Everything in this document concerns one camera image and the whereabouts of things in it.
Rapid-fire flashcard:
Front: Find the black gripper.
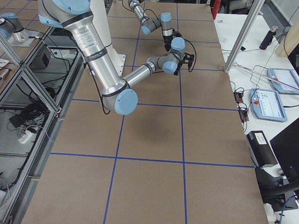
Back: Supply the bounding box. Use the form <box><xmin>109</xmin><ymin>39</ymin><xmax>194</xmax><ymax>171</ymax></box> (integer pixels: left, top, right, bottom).
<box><xmin>173</xmin><ymin>53</ymin><xmax>195</xmax><ymax>76</ymax></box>
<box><xmin>163</xmin><ymin>30</ymin><xmax>182</xmax><ymax>52</ymax></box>

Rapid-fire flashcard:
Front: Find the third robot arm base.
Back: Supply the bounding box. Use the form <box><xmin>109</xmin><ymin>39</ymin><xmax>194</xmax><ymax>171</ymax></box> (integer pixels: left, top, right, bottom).
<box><xmin>0</xmin><ymin>13</ymin><xmax>33</xmax><ymax>47</ymax></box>

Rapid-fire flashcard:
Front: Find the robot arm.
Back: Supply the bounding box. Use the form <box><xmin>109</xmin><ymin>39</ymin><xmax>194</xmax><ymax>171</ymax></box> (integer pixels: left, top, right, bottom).
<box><xmin>126</xmin><ymin>0</ymin><xmax>182</xmax><ymax>52</ymax></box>
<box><xmin>38</xmin><ymin>0</ymin><xmax>196</xmax><ymax>115</ymax></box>

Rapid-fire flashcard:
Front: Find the small circuit board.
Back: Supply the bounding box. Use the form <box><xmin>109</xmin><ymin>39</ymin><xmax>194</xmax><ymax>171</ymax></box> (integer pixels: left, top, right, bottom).
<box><xmin>234</xmin><ymin>91</ymin><xmax>243</xmax><ymax>104</ymax></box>

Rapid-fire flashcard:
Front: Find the black water bottle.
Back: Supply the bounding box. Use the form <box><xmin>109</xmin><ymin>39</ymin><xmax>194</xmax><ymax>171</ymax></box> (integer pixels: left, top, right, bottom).
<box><xmin>259</xmin><ymin>26</ymin><xmax>278</xmax><ymax>50</ymax></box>

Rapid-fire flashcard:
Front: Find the near teach pendant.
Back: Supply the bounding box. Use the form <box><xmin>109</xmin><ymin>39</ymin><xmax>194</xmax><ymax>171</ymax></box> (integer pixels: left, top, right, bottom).
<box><xmin>250</xmin><ymin>88</ymin><xmax>287</xmax><ymax>122</ymax></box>

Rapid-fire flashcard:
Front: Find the teach pendant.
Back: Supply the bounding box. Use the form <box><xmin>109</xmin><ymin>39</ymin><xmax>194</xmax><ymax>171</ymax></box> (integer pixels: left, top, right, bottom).
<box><xmin>250</xmin><ymin>88</ymin><xmax>287</xmax><ymax>122</ymax></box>
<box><xmin>267</xmin><ymin>68</ymin><xmax>299</xmax><ymax>95</ymax></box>

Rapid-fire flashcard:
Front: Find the far teach pendant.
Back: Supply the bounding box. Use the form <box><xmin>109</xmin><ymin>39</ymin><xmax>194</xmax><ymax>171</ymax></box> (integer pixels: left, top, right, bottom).
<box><xmin>267</xmin><ymin>68</ymin><xmax>299</xmax><ymax>95</ymax></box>

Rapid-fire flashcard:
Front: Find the black box with label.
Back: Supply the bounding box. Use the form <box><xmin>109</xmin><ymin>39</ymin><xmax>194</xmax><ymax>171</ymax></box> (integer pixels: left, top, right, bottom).
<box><xmin>246</xmin><ymin>131</ymin><xmax>278</xmax><ymax>168</ymax></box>

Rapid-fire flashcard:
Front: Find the black monitor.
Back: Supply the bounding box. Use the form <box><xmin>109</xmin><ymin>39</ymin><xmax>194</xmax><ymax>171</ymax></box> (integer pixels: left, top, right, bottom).
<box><xmin>270</xmin><ymin>119</ymin><xmax>299</xmax><ymax>180</ymax></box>

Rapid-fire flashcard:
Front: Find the white power strip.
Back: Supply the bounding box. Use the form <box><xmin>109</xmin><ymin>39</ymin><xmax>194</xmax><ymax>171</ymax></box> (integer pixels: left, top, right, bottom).
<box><xmin>18</xmin><ymin>130</ymin><xmax>33</xmax><ymax>144</ymax></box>

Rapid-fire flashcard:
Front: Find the aluminium frame post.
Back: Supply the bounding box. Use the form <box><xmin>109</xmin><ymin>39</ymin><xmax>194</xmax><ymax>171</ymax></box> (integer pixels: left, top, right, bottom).
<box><xmin>223</xmin><ymin>0</ymin><xmax>265</xmax><ymax>73</ymax></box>

